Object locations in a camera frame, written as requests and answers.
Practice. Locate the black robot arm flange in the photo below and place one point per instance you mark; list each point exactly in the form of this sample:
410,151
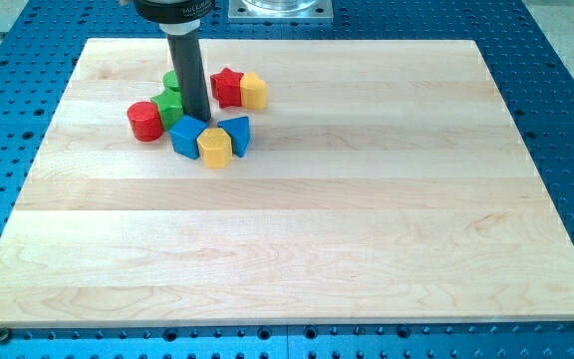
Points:
173,12

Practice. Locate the yellow hexagon block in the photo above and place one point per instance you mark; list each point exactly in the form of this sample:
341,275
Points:
215,148

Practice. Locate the blue cube block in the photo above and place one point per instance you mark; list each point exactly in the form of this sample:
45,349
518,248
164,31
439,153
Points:
184,134

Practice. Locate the blue triangle block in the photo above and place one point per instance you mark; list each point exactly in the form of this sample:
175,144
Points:
239,131

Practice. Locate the wooden board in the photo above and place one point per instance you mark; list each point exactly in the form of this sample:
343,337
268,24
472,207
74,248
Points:
386,182

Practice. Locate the yellow heart block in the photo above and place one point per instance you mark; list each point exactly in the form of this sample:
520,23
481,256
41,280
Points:
253,92

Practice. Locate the red star block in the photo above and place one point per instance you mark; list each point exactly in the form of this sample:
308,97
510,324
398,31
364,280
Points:
225,87

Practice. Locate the green star block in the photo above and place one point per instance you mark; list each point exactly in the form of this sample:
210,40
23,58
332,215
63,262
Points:
169,106

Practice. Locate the green round block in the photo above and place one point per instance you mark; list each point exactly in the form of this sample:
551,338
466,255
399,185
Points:
170,81

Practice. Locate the red cylinder block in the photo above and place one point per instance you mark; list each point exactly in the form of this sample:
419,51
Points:
145,121

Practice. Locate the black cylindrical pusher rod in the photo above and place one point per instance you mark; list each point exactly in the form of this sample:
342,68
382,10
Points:
186,57

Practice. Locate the left board clamp screw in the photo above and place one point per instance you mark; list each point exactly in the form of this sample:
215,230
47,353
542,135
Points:
5,335

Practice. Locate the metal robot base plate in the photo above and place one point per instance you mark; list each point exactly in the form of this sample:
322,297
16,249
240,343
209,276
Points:
251,11

